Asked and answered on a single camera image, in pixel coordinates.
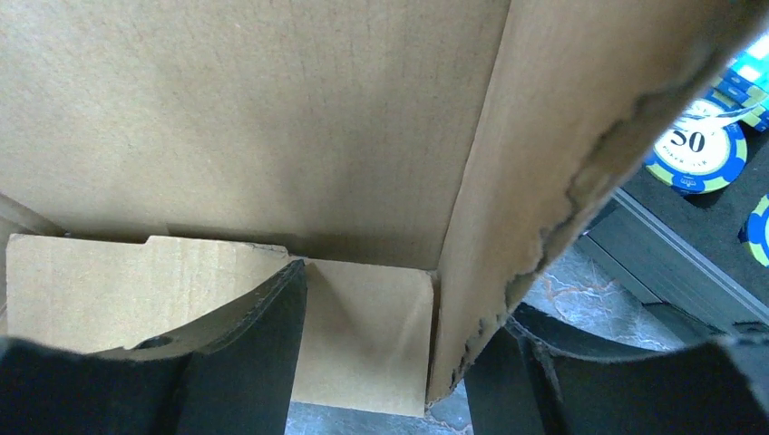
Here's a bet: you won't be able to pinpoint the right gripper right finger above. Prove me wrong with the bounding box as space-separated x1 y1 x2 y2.
464 304 768 434

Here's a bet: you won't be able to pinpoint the black poker chip case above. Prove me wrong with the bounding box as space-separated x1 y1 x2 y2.
577 130 768 342

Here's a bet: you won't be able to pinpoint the blue yellow poker chip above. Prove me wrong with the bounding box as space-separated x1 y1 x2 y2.
643 94 747 196
738 195 768 267

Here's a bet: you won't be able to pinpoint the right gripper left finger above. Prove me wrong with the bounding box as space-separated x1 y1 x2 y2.
1 260 307 434

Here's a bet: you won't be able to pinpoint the brown cardboard box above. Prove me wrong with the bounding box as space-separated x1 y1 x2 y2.
1 1 768 415

